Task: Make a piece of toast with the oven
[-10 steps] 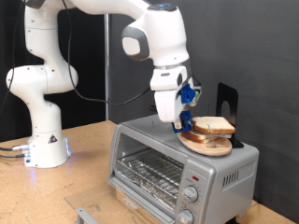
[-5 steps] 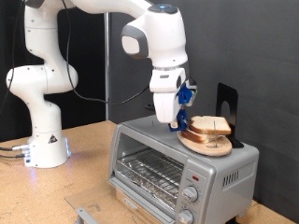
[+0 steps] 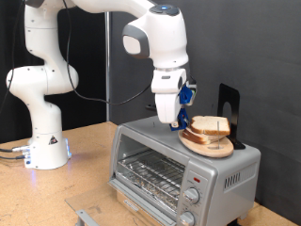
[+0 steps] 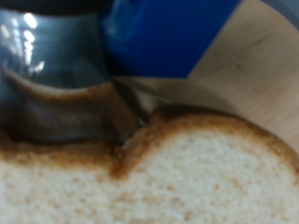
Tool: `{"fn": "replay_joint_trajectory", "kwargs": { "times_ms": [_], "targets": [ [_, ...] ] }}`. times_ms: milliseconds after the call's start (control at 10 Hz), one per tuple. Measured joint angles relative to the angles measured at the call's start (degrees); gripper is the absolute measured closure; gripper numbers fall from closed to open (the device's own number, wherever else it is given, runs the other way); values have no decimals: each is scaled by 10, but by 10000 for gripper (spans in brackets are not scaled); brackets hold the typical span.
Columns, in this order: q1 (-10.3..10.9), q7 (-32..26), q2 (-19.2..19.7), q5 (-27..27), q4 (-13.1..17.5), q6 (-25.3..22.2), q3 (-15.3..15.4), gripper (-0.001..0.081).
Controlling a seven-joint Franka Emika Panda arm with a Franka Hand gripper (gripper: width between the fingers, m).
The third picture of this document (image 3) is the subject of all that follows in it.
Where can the silver toaster oven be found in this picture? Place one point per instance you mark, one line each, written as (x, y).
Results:
(219, 175)

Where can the black metal bookend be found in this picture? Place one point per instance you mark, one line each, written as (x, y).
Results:
(233, 97)

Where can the silver oven knob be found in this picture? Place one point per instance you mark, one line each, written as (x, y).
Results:
(191, 195)
(187, 218)

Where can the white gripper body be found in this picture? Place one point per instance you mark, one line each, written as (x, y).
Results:
(167, 108)

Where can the glass oven door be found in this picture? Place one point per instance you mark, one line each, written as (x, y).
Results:
(103, 204)

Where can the vertical metal pole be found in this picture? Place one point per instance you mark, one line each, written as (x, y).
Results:
(107, 62)

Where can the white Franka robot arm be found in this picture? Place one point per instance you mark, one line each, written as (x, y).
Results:
(40, 81)

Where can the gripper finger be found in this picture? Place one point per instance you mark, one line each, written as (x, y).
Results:
(174, 124)

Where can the round wooden plate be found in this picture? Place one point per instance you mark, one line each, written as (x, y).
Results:
(207, 149)

